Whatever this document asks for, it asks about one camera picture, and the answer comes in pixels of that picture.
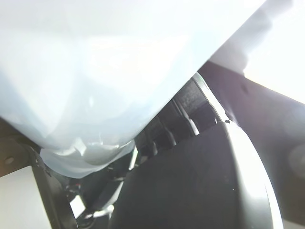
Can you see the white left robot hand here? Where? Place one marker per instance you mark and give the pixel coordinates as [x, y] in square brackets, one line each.
[190, 179]

